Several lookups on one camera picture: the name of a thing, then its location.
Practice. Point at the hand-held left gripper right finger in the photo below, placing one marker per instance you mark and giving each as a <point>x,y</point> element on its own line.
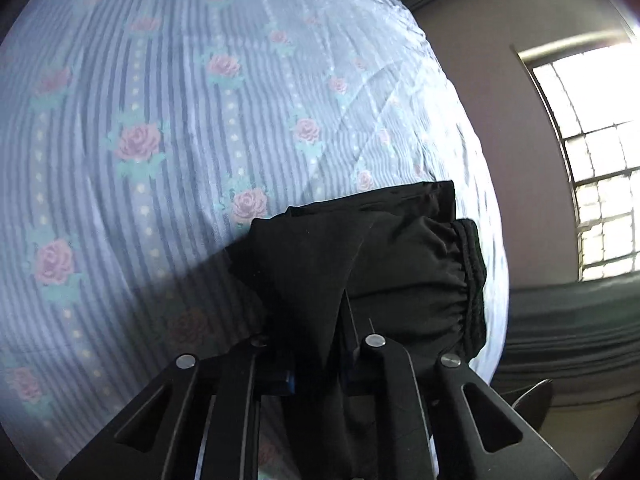
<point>395,375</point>

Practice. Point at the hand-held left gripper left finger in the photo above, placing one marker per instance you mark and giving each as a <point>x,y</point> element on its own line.
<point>240,375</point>

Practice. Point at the black pants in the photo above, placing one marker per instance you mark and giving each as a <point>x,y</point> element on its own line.
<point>390,270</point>

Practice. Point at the blue floral bed sheet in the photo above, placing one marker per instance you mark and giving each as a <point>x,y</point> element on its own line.
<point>200,135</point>

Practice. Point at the barred window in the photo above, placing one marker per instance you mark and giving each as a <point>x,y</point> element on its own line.
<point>595,160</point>

